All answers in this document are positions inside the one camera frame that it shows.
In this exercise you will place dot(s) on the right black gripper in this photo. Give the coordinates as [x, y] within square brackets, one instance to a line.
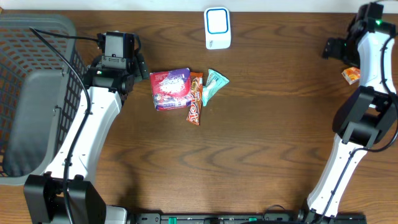
[336, 48]

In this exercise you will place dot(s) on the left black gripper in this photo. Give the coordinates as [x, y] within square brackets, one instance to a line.
[142, 68]

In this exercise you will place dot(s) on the small orange box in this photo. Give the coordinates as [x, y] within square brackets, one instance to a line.
[351, 75]

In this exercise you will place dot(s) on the red purple snack pack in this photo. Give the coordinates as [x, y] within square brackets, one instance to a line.
[171, 89]

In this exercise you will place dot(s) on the orange snack bar wrapper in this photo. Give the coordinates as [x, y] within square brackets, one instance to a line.
[196, 94]

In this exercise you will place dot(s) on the teal snack wrapper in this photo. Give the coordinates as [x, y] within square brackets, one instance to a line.
[215, 82]

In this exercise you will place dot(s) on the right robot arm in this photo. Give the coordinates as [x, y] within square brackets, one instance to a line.
[365, 117]

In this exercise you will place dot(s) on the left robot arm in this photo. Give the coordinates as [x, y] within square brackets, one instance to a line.
[65, 192]

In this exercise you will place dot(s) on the white barcode scanner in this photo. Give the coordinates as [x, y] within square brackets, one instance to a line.
[217, 28]

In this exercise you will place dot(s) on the grey plastic mesh basket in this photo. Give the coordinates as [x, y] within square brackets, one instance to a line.
[39, 93]

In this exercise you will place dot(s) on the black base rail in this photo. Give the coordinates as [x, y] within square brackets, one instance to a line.
[156, 218]

